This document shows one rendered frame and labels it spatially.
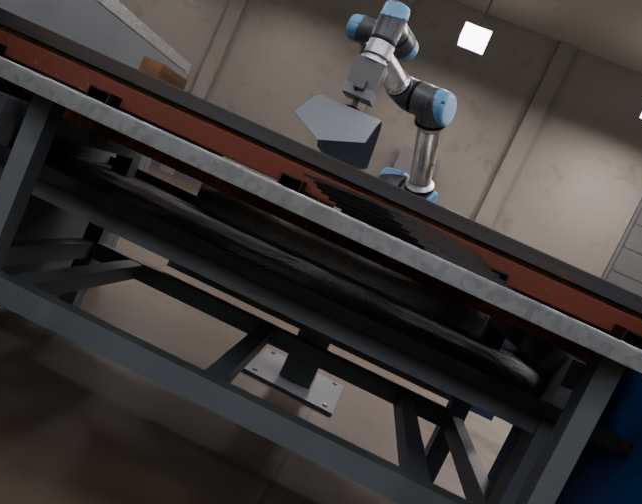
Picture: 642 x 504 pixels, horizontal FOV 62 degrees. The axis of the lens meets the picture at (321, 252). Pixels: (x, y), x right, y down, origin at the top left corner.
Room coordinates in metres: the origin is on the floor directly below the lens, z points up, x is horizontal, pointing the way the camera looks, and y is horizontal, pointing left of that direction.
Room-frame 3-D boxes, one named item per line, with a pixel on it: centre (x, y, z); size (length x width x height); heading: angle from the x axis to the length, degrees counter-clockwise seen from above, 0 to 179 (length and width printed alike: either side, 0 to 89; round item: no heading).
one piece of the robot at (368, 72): (1.48, 0.09, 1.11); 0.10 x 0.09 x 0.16; 169
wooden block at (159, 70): (1.36, 0.55, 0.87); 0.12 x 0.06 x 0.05; 167
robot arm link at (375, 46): (1.49, 0.09, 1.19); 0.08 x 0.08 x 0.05
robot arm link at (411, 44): (1.59, 0.05, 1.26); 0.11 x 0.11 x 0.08; 62
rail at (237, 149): (1.17, 0.11, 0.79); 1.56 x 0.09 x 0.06; 86
